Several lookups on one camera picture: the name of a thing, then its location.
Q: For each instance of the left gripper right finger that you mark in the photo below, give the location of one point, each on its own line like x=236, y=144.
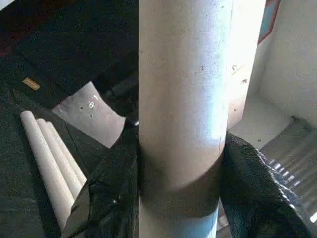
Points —
x=255, y=198

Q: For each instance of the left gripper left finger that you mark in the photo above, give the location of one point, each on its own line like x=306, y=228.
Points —
x=114, y=193

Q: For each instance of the small brown tag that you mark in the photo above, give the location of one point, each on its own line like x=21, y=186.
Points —
x=31, y=83

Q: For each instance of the red framed wall picture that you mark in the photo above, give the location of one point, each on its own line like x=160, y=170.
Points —
x=268, y=19

